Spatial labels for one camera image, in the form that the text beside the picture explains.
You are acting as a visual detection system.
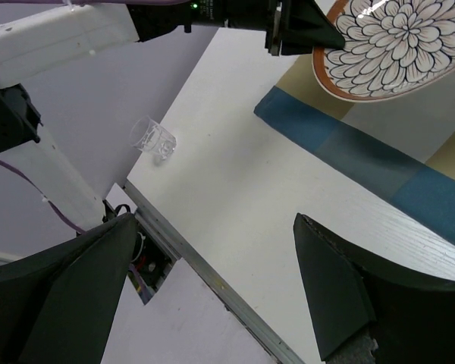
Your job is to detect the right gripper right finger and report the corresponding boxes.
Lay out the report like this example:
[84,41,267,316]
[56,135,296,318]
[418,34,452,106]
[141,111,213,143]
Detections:
[293,214,455,363]

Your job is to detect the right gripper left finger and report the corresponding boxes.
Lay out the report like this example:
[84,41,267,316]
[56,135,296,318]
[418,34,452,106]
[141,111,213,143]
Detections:
[0,213,137,363]

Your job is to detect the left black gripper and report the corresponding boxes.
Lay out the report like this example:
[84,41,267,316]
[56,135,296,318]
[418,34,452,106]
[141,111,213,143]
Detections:
[127,0,345,56]

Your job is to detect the floral patterned ceramic plate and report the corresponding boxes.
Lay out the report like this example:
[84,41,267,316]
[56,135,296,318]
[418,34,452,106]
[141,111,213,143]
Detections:
[312,0,455,102]

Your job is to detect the blue beige checked placemat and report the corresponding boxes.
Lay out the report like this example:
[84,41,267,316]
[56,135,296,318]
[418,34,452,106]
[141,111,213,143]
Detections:
[254,56,455,246]

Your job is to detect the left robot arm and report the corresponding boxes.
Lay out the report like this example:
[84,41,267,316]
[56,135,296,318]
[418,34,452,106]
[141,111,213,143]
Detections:
[0,1,345,234]

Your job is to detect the clear drinking glass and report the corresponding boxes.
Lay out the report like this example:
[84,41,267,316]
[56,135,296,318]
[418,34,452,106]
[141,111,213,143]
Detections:
[129,116,177,161]

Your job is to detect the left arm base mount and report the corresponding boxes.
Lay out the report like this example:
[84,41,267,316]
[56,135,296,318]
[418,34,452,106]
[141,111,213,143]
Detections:
[103,200,177,305]

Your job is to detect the aluminium table edge rail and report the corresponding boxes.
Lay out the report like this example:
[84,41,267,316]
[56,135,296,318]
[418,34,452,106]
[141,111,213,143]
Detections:
[124,181,303,364]

